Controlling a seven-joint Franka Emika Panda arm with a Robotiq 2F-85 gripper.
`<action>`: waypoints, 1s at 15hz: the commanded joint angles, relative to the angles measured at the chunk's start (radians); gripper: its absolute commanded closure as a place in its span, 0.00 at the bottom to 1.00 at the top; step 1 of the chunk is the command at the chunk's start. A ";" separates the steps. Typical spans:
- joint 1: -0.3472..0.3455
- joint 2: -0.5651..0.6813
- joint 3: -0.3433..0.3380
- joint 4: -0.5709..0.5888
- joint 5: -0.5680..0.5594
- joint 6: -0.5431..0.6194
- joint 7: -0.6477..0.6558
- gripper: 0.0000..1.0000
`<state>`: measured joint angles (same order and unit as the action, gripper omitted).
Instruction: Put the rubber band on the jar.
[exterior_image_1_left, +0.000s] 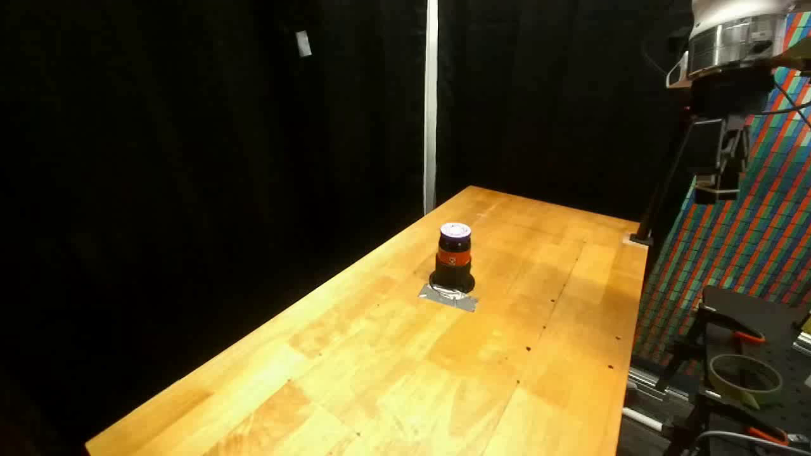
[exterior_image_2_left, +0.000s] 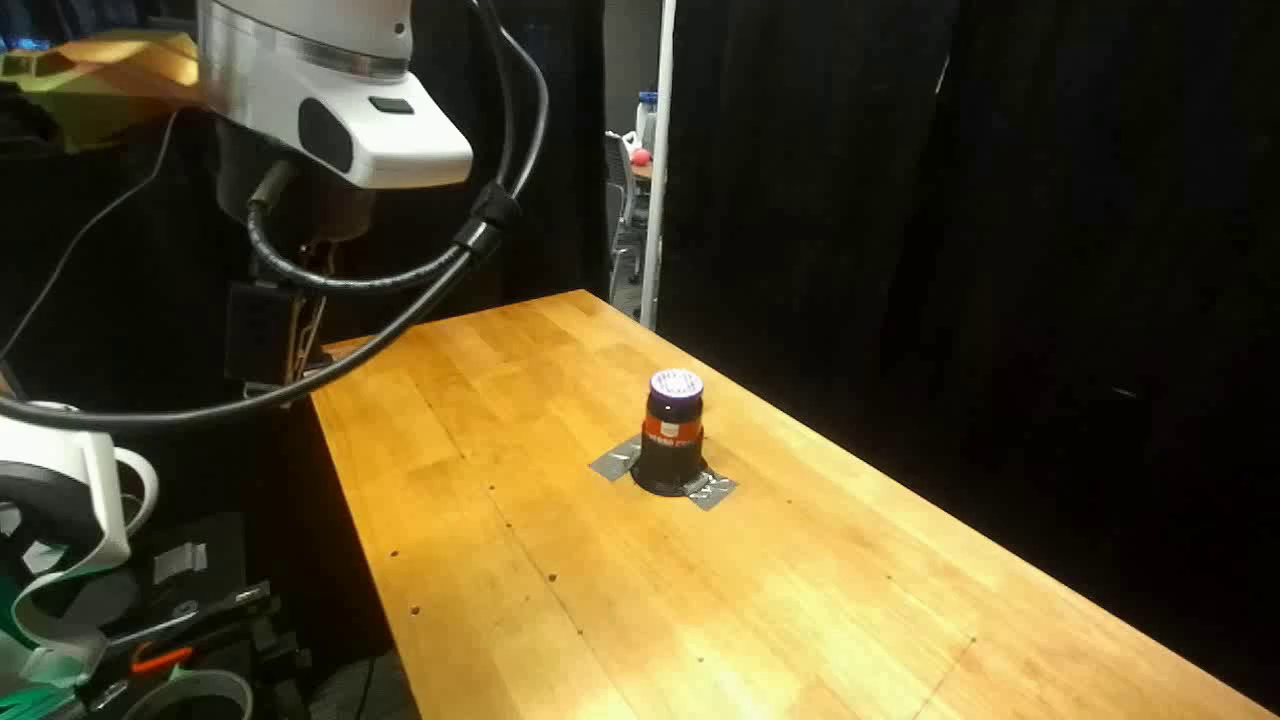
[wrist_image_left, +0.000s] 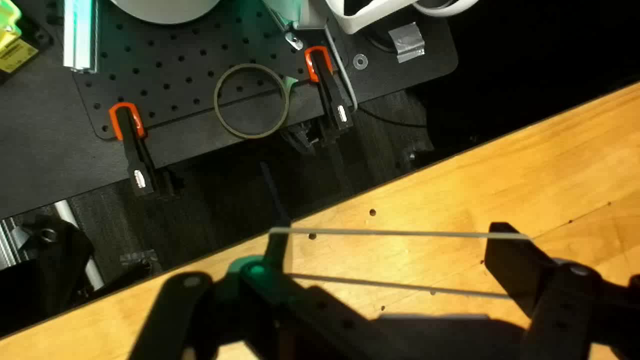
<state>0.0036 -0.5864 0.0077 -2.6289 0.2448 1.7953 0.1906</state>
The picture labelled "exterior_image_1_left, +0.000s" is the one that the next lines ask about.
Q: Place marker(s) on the colourful striped board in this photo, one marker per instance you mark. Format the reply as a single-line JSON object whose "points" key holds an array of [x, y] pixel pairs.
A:
{"points": [[761, 219]]}

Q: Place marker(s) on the vertical metal pole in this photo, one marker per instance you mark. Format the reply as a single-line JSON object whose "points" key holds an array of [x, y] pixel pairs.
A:
{"points": [[432, 102]]}

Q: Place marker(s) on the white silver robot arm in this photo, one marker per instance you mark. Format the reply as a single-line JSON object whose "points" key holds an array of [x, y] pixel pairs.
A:
{"points": [[734, 29]]}

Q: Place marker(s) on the silver aluminium rail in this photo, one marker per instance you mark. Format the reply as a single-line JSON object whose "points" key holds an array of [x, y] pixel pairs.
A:
{"points": [[650, 400]]}

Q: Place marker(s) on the grey duct tape patch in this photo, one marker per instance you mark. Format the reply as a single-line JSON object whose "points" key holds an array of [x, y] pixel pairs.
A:
{"points": [[447, 297]]}

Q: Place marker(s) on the black perforated metal plate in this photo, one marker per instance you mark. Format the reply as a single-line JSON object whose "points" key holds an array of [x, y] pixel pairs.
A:
{"points": [[761, 313]]}

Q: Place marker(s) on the black curtain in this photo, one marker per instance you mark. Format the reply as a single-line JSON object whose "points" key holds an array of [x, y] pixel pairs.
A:
{"points": [[211, 169]]}

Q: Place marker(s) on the roll of pale tape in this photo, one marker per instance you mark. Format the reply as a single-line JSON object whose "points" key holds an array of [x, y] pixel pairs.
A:
{"points": [[746, 380]]}

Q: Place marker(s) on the black slanted stand rod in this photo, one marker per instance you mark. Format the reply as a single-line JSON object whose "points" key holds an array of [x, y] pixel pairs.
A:
{"points": [[663, 185]]}

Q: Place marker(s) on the small white tag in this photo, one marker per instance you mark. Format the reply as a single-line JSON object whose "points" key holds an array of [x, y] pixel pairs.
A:
{"points": [[302, 43]]}

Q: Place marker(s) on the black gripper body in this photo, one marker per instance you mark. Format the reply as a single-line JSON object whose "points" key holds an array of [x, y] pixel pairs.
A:
{"points": [[722, 148]]}

